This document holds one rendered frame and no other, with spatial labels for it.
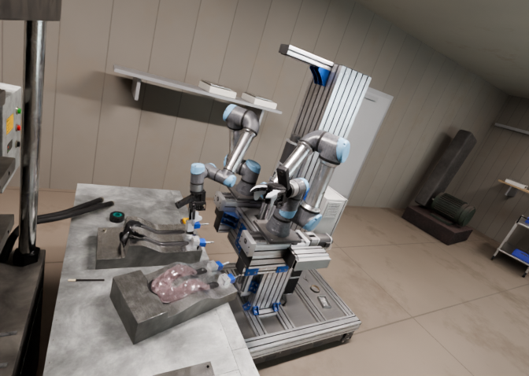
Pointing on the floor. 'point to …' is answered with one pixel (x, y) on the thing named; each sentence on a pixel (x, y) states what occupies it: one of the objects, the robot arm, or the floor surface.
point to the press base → (32, 337)
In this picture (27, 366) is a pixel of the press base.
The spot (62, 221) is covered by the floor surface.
